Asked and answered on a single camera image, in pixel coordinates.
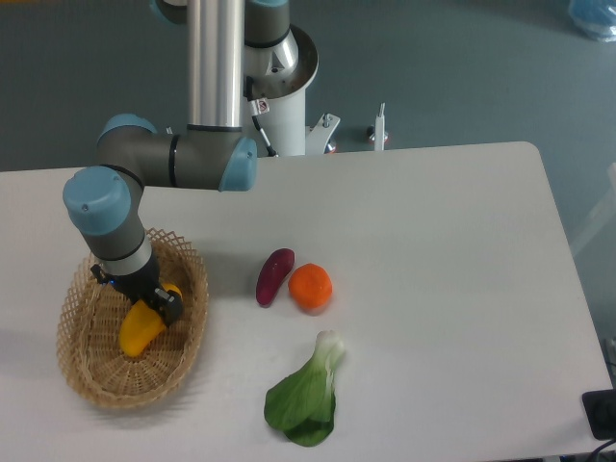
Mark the white stand leg with foot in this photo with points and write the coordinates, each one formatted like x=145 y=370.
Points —
x=377 y=133

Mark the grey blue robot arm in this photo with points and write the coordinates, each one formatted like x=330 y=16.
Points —
x=103 y=201

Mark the blue plastic bag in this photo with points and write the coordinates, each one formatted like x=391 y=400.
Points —
x=596 y=18

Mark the green bok choy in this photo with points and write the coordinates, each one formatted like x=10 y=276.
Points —
x=302 y=405

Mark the purple eggplant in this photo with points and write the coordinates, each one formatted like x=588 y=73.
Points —
x=272 y=275

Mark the woven wicker basket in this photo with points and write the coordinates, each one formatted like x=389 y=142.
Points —
x=88 y=348

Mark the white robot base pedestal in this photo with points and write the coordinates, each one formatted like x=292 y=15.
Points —
x=252 y=75

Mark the black device at table edge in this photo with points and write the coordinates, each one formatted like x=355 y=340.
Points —
x=599 y=407

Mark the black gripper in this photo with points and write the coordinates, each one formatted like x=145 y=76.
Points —
x=144 y=284

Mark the orange tangerine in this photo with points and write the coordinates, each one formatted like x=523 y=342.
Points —
x=310 y=286

